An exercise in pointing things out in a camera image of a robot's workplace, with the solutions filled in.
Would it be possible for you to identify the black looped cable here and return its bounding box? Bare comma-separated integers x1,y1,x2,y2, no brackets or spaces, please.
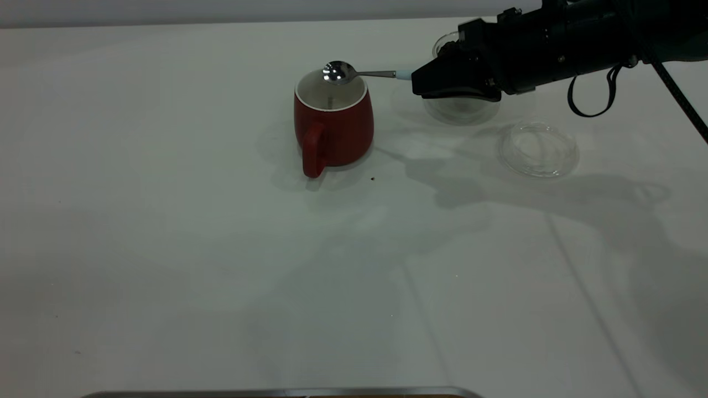
568,63,623,118

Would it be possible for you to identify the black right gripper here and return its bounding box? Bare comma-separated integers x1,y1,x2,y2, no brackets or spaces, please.
411,0,645,102

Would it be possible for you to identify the clear round glass lid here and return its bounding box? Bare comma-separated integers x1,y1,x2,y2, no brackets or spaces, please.
497,121,581,179

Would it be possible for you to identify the clear glass saucer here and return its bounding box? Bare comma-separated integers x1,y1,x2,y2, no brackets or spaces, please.
423,95,502,126

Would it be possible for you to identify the metal spoon pale blue handle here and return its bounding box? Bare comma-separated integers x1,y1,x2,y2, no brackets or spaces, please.
322,60,413,85

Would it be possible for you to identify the black braided cable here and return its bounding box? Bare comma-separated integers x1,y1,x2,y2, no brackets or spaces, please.
643,49,708,145

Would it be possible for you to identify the red ceramic mug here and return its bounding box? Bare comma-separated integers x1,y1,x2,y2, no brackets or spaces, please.
293,69,375,179

